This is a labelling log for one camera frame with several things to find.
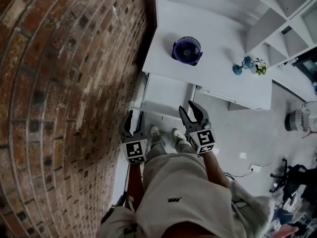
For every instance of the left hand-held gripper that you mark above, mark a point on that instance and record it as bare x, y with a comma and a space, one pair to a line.
135, 150

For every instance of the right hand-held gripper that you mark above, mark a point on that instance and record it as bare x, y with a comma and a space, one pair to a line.
201, 139

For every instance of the person's right forearm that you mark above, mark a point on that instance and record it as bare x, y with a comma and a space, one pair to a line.
214, 170

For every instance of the person's left forearm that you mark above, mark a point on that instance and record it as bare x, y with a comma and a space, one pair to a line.
135, 182

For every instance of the white desk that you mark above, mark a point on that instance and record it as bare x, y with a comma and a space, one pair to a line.
218, 66

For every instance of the purple desk fan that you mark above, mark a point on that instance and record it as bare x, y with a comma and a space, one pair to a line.
187, 52

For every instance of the white sneaker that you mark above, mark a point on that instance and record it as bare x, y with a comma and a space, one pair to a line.
178, 134
154, 131

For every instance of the grey trousers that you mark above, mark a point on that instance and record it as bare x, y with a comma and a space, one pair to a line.
158, 146

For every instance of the blue lantern lamp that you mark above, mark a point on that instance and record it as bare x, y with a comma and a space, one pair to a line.
241, 67

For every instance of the white power strip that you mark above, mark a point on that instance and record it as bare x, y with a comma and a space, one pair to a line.
255, 168

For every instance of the small potted plant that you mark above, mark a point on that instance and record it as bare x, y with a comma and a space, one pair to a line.
261, 67

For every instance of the beige shirt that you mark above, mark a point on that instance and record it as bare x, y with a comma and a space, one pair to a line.
185, 202

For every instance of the grey striped woven basket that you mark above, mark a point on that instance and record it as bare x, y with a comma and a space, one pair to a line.
297, 120

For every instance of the black office chair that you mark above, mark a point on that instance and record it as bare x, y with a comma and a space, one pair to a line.
294, 180

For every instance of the white shelf unit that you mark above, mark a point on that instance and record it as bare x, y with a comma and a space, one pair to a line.
267, 21

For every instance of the dark glass window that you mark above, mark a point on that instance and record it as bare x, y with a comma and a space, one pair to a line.
309, 66

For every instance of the cluttered work table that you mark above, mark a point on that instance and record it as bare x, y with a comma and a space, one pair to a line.
294, 214

